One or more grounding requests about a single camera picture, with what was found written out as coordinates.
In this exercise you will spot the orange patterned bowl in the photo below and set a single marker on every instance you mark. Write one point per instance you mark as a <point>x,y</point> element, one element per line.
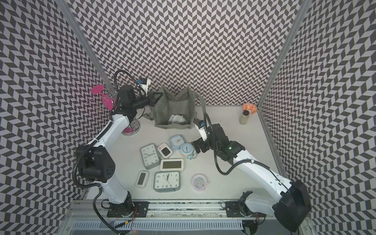
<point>251,108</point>

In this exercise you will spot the white square analog clock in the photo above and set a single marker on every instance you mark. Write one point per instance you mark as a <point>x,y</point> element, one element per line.
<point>179,119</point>

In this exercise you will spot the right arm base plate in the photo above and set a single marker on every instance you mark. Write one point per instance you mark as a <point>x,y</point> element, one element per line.
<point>235,209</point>

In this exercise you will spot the grey-green tall analog clock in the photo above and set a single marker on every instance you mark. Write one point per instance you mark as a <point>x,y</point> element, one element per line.
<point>150,156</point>

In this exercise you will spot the blue round twin-bell clock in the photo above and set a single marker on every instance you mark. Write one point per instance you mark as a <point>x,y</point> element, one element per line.
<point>188,151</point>

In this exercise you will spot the green canvas bag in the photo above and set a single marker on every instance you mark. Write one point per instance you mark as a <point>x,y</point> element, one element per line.
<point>183,104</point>

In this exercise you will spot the white orange digital clock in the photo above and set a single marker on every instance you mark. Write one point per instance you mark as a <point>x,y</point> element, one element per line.
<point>165,151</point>

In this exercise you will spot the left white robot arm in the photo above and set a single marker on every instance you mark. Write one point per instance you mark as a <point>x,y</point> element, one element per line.
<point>94,166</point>

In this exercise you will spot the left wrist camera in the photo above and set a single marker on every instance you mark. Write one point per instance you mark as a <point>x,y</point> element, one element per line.
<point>144,83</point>

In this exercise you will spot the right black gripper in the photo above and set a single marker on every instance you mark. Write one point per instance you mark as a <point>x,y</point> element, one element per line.
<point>201,143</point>

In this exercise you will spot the small glass bottle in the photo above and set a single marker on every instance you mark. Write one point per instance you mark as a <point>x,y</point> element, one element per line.
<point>244,117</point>

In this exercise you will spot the small grey digital clock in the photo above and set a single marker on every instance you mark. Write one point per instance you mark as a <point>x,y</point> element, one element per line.
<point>142,179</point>

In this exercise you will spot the grey-green large analog clock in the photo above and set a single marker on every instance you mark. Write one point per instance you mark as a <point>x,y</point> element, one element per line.
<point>167,181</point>

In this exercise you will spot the white twin-bell alarm clock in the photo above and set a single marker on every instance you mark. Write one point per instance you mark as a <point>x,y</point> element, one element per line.
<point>170,119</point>

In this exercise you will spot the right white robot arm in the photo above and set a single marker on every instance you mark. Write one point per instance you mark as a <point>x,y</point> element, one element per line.
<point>290,201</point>

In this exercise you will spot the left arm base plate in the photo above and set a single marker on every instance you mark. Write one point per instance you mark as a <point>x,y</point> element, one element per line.
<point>128,209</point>

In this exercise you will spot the aluminium front rail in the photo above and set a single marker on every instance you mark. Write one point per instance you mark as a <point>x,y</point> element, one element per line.
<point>166,209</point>

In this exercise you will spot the white wide digital clock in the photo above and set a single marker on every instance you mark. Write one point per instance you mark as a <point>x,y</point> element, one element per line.
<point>172,165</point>

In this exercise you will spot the light blue square clock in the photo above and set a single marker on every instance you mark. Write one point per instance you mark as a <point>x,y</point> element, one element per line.
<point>176,142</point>

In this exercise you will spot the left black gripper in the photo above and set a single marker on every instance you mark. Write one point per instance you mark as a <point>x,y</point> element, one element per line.
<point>152,98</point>

